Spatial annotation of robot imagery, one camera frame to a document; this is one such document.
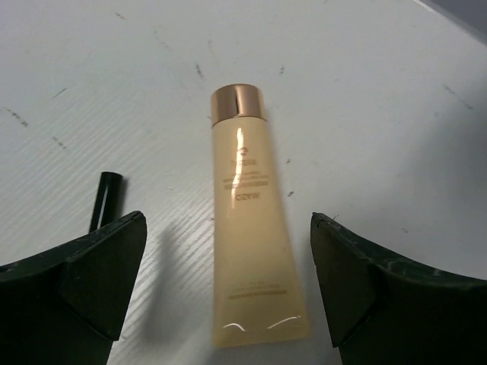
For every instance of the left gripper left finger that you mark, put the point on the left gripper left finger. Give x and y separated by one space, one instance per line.
67 305

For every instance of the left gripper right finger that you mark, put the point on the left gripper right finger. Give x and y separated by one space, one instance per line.
384 308

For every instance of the dark red lip gloss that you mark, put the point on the dark red lip gloss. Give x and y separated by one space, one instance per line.
106 201

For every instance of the gold cream tube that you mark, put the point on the gold cream tube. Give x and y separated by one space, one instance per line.
257 292

